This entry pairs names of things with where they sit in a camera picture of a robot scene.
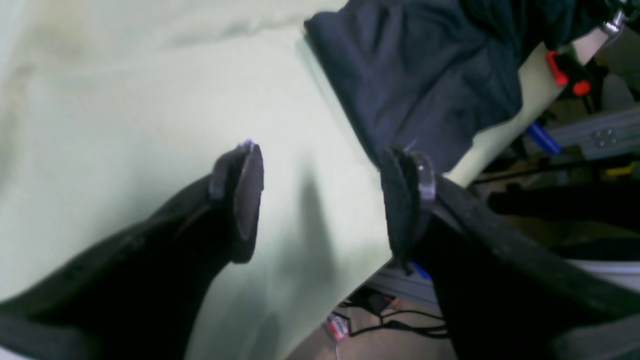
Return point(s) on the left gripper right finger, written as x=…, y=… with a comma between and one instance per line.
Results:
x=503, y=296

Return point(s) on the left orange-black clamp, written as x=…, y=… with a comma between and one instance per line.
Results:
x=576, y=80

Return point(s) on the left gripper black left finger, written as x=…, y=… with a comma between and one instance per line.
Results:
x=137, y=293

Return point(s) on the aluminium frame rail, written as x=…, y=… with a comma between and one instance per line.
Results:
x=601, y=135

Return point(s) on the dark long-sleeve T-shirt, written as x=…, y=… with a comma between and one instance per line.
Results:
x=430, y=75

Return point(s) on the green table cloth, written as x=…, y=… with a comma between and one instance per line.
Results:
x=109, y=107

